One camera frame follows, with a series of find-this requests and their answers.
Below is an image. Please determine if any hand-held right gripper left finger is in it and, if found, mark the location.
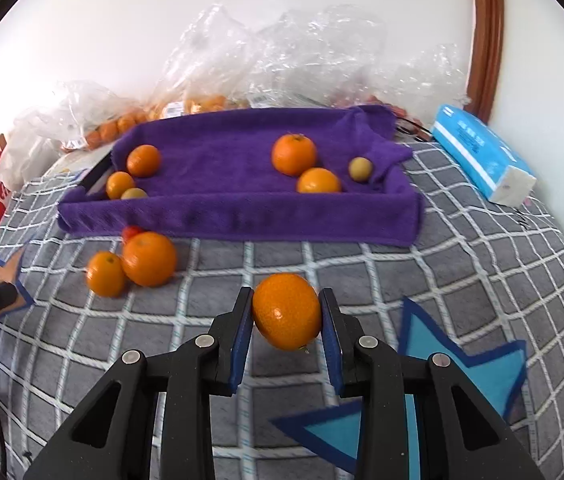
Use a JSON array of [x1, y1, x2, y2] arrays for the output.
[[23, 286, 255, 480]]

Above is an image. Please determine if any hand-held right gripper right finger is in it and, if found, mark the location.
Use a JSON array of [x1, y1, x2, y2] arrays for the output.
[[318, 287, 545, 480]]

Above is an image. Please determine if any round orange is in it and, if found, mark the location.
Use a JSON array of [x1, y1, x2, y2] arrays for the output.
[[106, 171, 136, 200], [271, 133, 318, 177], [126, 144, 162, 178], [85, 251, 128, 298], [296, 167, 343, 194], [252, 273, 323, 352]]

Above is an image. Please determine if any small yellow round fruit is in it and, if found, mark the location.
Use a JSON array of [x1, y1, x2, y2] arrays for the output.
[[349, 157, 375, 181]]

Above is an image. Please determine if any grey checked blanket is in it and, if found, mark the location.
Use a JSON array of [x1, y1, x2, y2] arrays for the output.
[[0, 140, 564, 480]]

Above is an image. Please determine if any large oval orange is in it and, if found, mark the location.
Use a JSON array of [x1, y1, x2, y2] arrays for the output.
[[122, 232, 178, 288]]

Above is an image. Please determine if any white plastic bag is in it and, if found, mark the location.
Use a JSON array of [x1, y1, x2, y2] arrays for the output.
[[0, 130, 63, 183]]

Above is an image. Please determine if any purple towel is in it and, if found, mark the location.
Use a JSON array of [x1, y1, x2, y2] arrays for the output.
[[57, 104, 425, 248]]

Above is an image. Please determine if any pile of bagged mandarins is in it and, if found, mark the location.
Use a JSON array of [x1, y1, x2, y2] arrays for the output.
[[152, 94, 250, 121], [84, 110, 150, 150]]

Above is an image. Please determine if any clear plastic bag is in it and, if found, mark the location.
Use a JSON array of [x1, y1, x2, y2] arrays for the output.
[[149, 4, 263, 121], [252, 4, 470, 111], [14, 80, 147, 153]]

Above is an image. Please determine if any blue tissue pack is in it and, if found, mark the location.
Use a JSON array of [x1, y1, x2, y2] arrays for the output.
[[430, 104, 537, 206]]

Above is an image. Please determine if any brown wooden door frame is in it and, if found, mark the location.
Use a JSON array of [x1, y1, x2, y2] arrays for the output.
[[464, 0, 505, 123]]

